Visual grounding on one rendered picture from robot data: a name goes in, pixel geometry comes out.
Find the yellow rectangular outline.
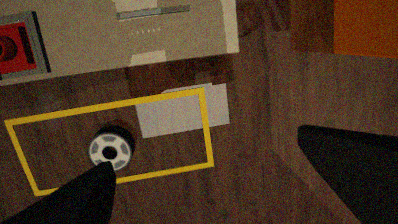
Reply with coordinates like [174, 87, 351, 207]
[4, 87, 214, 197]

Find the black tyre with beige spoked rim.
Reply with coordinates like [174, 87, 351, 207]
[87, 126, 135, 172]

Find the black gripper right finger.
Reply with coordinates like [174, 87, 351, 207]
[297, 125, 398, 224]

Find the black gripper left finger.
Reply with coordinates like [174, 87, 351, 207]
[0, 161, 117, 224]

